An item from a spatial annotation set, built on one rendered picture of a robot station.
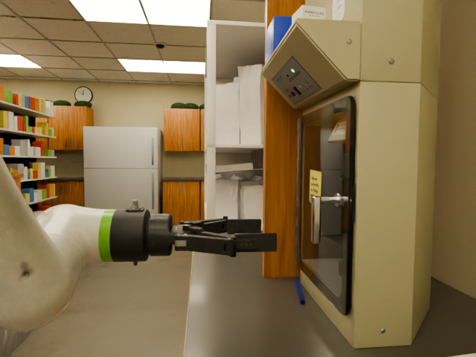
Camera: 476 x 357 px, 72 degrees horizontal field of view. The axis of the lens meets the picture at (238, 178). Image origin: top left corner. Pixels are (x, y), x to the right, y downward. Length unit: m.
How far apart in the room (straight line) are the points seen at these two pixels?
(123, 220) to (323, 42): 0.45
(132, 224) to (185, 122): 5.26
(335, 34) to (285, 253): 0.61
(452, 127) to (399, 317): 0.60
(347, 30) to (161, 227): 0.46
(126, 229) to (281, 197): 0.50
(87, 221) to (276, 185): 0.53
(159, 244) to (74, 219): 0.14
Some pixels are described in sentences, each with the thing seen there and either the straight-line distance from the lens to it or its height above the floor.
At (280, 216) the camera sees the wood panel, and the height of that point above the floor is 1.12.
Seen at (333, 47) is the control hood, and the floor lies 1.46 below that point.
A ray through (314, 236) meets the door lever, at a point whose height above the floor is 1.13.
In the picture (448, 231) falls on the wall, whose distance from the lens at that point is 1.13.
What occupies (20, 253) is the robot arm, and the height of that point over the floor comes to 1.16.
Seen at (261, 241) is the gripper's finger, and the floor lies 1.14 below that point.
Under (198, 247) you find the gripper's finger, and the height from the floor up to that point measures 1.13.
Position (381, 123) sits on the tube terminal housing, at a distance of 0.63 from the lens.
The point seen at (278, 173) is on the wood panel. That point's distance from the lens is 0.94.
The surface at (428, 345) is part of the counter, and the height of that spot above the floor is 0.94.
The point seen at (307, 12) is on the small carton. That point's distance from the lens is 0.72.
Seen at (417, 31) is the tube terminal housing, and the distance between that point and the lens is 0.70.
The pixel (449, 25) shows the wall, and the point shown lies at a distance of 1.20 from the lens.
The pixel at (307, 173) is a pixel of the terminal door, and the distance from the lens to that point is 0.83.
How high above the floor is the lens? 1.27
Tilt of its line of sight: 3 degrees down
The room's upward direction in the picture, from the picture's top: straight up
